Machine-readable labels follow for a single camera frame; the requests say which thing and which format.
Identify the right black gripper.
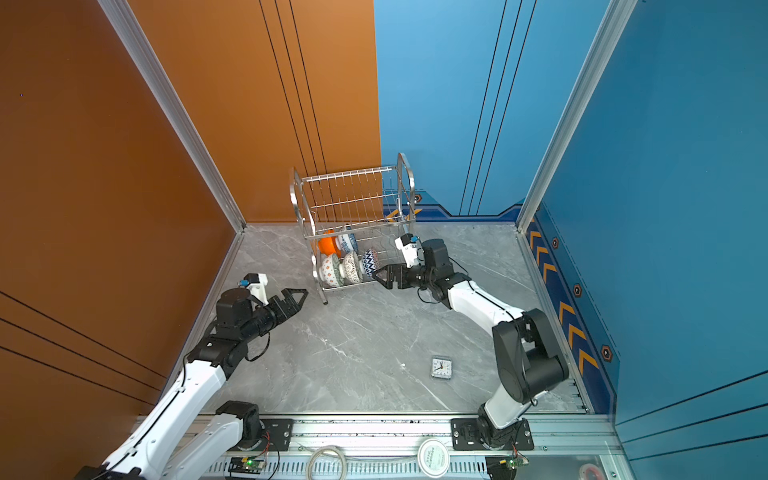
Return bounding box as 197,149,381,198
375,263,439,292

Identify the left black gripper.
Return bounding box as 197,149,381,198
238,285,305,346

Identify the red patterned bowl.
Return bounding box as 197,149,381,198
361,248,379,278

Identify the white black lattice bowl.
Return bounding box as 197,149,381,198
341,252,363,284

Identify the blue white floral bowl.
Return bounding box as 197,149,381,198
335,233,359,256

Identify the green patterned bowl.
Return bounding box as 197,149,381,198
319,254,344,288

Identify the silver wire dish rack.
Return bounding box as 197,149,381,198
289,153,419,305

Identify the orange bowl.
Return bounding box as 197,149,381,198
317,229,343,258

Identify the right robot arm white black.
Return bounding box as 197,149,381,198
372,239,570,450

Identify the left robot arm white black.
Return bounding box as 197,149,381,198
76,283,309,479

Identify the small square clock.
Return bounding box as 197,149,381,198
430,356,453,380

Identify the green circuit board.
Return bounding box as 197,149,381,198
227,457,268,476

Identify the right circuit board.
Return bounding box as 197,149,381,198
503,451,529,470

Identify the pink round object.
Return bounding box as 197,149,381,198
579,463,605,480

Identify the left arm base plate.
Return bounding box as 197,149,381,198
236,418,294,453

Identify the coiled white cable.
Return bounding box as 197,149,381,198
305,445,348,480

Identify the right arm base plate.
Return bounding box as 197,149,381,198
450,417,535,451

